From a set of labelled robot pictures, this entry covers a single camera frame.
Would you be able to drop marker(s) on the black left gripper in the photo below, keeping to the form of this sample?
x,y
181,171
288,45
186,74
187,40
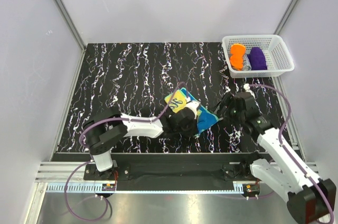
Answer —
x,y
193,130

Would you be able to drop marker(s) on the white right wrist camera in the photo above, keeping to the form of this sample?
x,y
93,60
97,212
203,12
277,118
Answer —
x,y
247,88

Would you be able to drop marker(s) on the aluminium frame rail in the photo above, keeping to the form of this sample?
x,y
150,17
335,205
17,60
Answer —
x,y
55,171

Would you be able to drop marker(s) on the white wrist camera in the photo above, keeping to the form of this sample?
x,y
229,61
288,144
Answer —
x,y
247,88
193,105

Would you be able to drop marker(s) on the orange and grey towel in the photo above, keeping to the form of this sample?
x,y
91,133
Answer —
x,y
237,51

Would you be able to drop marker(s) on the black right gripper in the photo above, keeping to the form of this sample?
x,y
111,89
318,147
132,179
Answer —
x,y
228,101

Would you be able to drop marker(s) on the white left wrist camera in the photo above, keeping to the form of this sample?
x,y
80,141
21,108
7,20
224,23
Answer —
x,y
193,105

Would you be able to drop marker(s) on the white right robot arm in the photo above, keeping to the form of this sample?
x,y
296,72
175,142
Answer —
x,y
308,197

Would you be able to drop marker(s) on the white plastic basket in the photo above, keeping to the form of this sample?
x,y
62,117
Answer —
x,y
277,55

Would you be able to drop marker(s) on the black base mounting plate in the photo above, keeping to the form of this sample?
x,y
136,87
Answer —
x,y
127,167

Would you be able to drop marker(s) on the teal and blue towel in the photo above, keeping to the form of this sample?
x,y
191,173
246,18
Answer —
x,y
177,101

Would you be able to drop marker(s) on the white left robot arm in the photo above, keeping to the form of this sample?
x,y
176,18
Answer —
x,y
105,130

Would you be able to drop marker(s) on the white blue rolled towel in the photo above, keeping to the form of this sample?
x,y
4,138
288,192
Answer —
x,y
246,66

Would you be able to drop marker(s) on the purple rolled towel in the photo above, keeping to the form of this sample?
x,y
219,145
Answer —
x,y
257,59

